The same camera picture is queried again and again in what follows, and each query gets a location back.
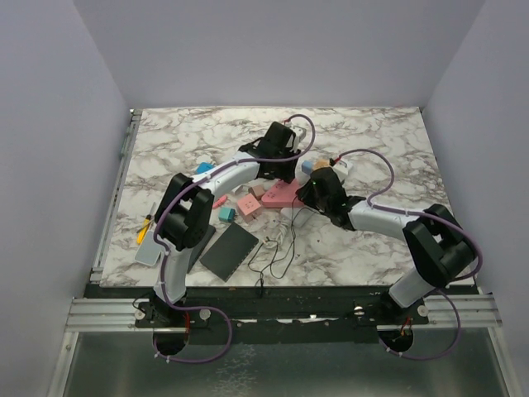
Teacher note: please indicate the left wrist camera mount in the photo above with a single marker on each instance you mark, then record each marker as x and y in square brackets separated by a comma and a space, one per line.
[299, 133]

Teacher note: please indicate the pink cube socket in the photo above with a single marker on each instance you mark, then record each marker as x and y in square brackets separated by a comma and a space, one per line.
[249, 208]

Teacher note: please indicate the right black flat box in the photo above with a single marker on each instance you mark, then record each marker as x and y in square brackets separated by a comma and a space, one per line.
[229, 251]

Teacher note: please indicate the yellow red screwdriver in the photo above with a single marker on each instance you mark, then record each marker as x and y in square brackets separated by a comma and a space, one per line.
[146, 224]

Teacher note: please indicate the white flat remote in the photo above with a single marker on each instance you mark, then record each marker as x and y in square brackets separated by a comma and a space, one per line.
[148, 253]

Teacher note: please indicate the white power strip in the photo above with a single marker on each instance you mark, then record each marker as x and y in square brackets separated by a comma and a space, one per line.
[322, 194]

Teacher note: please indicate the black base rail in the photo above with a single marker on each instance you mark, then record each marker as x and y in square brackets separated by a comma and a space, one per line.
[270, 315]

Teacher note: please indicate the left black flat box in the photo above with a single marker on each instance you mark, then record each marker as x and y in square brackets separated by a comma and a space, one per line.
[199, 248]

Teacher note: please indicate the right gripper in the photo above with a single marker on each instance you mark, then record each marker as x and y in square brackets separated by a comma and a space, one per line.
[306, 195]

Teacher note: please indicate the white plug adapter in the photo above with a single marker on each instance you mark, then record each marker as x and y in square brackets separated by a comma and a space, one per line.
[237, 191]

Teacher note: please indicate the orange tan plug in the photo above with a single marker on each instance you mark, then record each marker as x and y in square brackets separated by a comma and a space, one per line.
[322, 163]

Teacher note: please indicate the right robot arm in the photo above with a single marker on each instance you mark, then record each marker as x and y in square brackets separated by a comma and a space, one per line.
[439, 248]

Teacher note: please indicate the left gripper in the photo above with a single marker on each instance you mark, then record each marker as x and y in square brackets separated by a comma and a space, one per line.
[288, 174]

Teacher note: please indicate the pink square plug adapter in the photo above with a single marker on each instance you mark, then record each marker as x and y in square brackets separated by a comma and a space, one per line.
[220, 201]

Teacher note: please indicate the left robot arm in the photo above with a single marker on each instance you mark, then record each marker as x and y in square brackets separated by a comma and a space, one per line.
[183, 216]

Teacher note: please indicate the beige pink USB charger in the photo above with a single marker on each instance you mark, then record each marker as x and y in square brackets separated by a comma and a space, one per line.
[258, 191]

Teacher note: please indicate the pink triangular power strip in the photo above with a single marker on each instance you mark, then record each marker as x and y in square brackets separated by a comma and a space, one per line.
[282, 195]

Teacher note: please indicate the black flat box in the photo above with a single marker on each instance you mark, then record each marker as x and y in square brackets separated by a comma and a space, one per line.
[199, 248]
[229, 251]

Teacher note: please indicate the light blue plug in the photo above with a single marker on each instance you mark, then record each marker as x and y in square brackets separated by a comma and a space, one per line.
[307, 167]

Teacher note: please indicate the blue plug adapter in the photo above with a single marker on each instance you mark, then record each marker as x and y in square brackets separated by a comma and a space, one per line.
[204, 167]

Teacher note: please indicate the teal charger plug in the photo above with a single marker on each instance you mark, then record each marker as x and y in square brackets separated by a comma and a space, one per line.
[227, 214]

